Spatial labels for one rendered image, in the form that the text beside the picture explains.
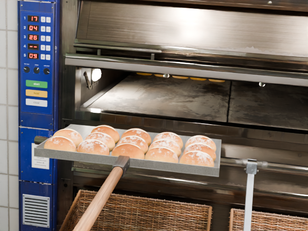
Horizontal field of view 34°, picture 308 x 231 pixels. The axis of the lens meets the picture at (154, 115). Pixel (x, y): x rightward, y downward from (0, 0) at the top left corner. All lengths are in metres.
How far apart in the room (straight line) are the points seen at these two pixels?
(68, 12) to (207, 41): 0.55
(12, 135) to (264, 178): 1.04
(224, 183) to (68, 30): 0.85
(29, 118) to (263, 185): 0.97
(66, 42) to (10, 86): 0.31
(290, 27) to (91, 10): 0.75
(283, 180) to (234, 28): 0.62
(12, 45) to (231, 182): 1.03
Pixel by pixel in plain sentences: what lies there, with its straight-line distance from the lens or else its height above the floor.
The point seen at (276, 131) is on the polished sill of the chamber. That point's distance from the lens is 1.99.
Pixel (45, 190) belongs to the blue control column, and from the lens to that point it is 2.20.
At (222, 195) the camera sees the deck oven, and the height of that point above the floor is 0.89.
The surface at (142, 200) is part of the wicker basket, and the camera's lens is 2.09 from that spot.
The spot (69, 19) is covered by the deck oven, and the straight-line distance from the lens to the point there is 2.03.
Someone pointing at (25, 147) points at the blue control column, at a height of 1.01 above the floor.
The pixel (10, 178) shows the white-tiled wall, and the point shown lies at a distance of 2.27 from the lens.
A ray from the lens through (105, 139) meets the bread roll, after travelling 1.59.
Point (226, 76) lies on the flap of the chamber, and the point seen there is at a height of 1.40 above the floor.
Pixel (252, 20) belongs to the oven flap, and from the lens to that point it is 1.94.
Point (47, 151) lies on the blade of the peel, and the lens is 1.54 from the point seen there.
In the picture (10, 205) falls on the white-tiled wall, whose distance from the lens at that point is 2.32.
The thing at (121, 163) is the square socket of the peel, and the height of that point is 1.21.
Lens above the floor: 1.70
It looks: 15 degrees down
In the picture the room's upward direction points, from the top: 4 degrees clockwise
